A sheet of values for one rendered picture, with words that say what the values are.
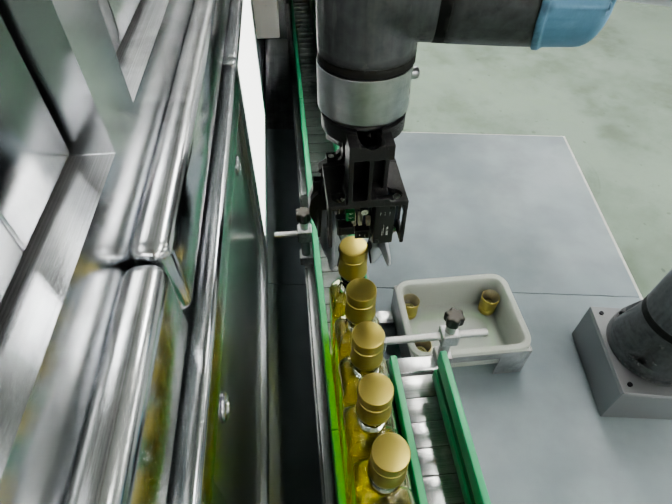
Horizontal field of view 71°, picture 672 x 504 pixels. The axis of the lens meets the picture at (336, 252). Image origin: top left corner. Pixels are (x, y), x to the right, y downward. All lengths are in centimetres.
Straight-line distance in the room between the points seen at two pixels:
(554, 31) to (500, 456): 71
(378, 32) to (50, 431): 28
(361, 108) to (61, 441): 28
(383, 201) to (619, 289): 87
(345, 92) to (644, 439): 83
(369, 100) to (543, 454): 72
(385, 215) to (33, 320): 30
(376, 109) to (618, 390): 71
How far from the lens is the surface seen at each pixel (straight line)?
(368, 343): 48
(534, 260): 119
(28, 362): 19
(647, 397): 97
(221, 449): 36
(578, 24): 37
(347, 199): 41
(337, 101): 37
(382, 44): 35
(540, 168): 146
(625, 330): 95
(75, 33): 25
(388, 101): 37
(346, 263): 55
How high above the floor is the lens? 157
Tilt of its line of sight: 48 degrees down
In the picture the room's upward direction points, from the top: straight up
